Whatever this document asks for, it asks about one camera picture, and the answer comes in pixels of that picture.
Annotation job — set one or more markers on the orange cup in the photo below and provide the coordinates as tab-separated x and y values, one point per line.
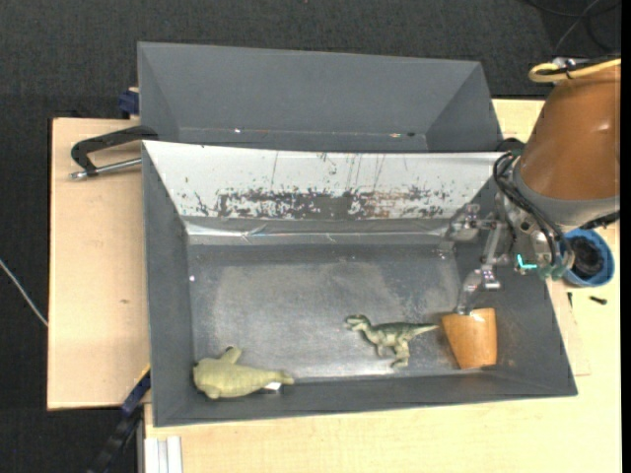
472	340

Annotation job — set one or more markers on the blue round cup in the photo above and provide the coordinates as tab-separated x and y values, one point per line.
605	259

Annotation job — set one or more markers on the pale green plush seal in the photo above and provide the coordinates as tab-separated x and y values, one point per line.
231	376

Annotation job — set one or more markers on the grey metal bin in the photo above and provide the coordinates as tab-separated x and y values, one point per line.
305	284

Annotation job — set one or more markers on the green toy dinosaur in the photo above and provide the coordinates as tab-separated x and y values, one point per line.
389	334

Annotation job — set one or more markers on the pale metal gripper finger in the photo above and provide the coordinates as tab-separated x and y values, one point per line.
466	229
475	284

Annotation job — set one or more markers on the small black screw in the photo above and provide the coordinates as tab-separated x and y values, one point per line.
598	300

